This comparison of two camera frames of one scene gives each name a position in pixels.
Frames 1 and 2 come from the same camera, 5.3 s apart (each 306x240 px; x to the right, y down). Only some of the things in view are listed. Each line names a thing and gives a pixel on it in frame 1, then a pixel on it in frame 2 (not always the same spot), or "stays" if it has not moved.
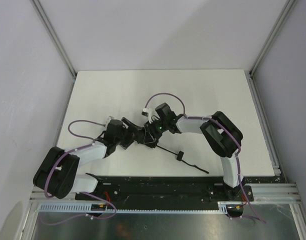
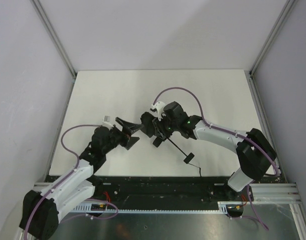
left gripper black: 128,136 stays
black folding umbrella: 151,135 → 148,122
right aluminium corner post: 250,74 stays
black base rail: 171,190 stays
